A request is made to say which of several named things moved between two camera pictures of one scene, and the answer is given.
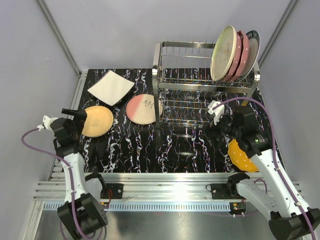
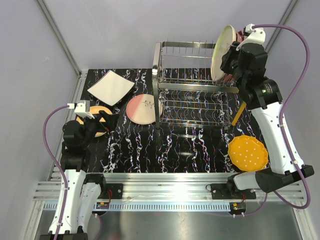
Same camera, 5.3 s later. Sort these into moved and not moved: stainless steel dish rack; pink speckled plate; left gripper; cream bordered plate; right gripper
Moved: right gripper; left gripper
Not moved: pink speckled plate; stainless steel dish rack; cream bordered plate
